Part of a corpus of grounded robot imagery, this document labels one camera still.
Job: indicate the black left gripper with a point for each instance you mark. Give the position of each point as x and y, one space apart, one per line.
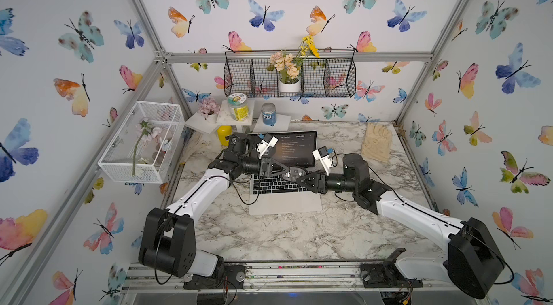
265 166

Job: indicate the black wire wall basket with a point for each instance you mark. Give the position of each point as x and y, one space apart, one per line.
278 74

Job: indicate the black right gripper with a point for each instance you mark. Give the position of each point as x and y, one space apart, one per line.
320 182

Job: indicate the white corner shelf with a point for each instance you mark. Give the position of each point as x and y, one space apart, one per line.
224 118

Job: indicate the silver laptop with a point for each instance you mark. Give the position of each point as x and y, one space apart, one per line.
276 190

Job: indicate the white pot with flowers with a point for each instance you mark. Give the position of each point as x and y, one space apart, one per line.
289 65

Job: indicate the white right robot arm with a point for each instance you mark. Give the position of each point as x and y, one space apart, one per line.
472 260

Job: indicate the small pink flower pot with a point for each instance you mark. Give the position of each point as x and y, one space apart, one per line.
209 109

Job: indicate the white mesh wall box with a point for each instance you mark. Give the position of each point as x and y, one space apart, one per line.
116 160

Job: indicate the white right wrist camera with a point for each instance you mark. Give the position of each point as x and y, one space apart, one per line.
324 156

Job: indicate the cream fabric glove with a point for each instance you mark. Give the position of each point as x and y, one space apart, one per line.
377 143

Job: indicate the blue can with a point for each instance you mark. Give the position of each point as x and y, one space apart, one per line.
269 114

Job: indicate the pink artificial flower stem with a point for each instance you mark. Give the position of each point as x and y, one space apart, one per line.
147 132

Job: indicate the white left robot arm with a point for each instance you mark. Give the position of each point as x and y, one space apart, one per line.
169 240

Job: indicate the yellow bottle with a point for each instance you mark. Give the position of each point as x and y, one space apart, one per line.
224 133

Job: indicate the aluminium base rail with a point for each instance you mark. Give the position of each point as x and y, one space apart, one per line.
256 277

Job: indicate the yellow label jar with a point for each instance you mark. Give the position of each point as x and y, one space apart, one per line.
238 106

